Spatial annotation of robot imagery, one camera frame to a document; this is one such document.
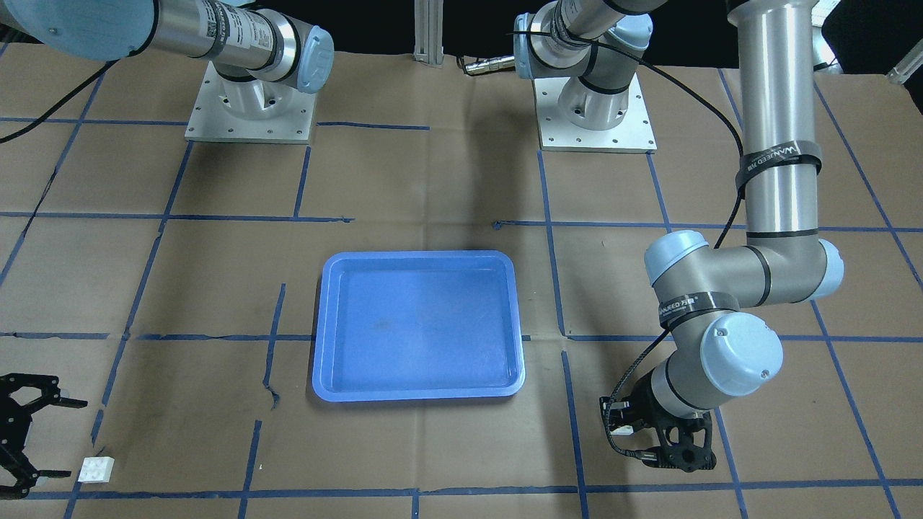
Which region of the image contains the blue plastic tray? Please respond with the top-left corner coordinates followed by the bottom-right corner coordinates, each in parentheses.
top-left (311, 250), bottom-right (526, 403)

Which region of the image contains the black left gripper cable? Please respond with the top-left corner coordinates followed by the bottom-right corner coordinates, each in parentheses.
top-left (505, 29), bottom-right (747, 462)

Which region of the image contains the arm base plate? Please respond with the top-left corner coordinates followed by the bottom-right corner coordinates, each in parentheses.
top-left (533, 76), bottom-right (658, 154)
top-left (185, 62), bottom-right (317, 145)

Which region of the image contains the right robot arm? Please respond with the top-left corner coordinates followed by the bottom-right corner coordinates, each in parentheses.
top-left (2, 1), bottom-right (335, 143)

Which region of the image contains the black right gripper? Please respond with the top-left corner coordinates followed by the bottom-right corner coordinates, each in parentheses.
top-left (1, 373), bottom-right (89, 498)

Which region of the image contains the aluminium frame post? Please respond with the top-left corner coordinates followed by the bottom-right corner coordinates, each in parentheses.
top-left (413, 0), bottom-right (444, 68)

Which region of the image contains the white block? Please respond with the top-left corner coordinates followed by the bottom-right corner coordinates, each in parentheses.
top-left (78, 456), bottom-right (115, 484)

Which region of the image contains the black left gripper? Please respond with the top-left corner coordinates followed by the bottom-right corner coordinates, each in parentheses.
top-left (600, 392), bottom-right (717, 473)

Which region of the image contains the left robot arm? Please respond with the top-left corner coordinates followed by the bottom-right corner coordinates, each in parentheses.
top-left (512, 1), bottom-right (844, 472)

